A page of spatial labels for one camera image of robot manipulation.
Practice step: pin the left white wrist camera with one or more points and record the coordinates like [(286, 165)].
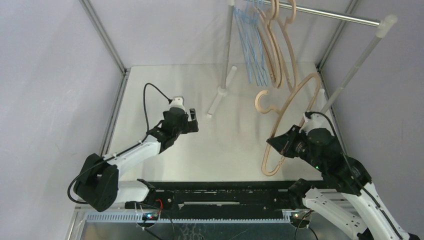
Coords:
[(176, 105)]

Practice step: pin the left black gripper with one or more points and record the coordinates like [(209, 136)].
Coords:
[(190, 126)]

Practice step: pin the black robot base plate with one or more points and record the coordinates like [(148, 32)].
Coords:
[(221, 200)]

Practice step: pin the light blue wire hanger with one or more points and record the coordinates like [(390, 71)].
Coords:
[(248, 22), (256, 45), (242, 23)]

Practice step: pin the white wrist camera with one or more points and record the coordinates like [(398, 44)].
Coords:
[(176, 105), (312, 121)]

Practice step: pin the circuit board with led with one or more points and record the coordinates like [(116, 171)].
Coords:
[(296, 216), (150, 216)]

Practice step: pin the silver clothes rack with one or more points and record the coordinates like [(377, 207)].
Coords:
[(383, 27)]

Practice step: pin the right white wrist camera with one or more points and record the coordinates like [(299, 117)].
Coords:
[(312, 121)]

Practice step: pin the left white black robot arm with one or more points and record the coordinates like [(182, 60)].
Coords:
[(99, 183)]

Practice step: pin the right circuit board with LED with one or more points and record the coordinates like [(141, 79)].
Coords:
[(296, 216)]

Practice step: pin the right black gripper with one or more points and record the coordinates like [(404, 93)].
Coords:
[(286, 144)]

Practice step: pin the left circuit board with LED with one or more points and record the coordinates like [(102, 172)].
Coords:
[(150, 216)]

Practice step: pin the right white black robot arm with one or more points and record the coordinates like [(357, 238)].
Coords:
[(373, 220)]

